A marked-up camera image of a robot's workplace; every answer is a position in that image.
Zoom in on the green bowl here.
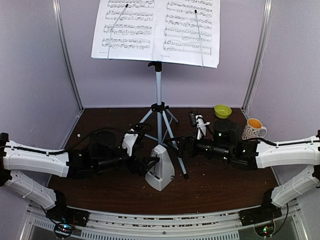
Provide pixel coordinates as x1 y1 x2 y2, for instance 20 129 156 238
214 104 232 119

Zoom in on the white mug orange inside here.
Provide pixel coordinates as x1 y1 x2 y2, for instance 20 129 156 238
241 118 268 140

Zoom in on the white metronome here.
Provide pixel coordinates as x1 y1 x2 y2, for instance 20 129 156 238
145 144 175 192

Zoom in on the aluminium corner post right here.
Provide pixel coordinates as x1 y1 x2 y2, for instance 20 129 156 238
242 0 274 119

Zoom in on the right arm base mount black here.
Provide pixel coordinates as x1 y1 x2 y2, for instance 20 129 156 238
238 206 282 226

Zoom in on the sheet music page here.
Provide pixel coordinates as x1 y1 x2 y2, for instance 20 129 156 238
152 0 221 69
91 0 160 61

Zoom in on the aluminium corner post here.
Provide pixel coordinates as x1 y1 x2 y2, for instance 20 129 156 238
52 0 84 113
242 0 274 119

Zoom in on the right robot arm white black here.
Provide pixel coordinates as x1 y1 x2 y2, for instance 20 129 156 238
165 119 320 221

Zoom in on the aluminium front rail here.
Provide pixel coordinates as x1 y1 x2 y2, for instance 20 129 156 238
18 200 309 240

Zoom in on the light blue music stand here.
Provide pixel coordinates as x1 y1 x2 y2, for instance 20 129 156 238
90 0 221 180

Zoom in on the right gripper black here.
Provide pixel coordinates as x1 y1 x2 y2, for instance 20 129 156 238
165 132 232 162

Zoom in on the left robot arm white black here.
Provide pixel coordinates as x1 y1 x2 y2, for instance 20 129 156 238
0 123 161 222

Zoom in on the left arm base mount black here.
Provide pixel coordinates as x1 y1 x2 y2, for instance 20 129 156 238
46 207 90 227

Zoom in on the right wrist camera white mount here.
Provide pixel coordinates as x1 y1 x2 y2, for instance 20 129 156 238
188 111 210 140

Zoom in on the aluminium corner post left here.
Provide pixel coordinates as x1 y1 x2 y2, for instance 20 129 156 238
52 0 84 113

